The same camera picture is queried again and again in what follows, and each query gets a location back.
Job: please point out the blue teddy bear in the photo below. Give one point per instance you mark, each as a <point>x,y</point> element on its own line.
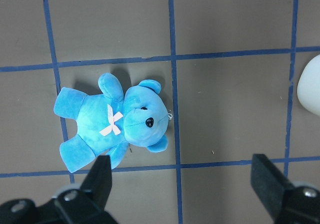
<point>111,121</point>

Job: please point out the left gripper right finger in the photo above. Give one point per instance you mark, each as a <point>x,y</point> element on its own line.
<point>285,201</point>

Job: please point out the white trash can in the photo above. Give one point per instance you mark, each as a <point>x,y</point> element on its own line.
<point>308,86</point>

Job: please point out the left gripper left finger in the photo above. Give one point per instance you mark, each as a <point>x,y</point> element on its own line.
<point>86,203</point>

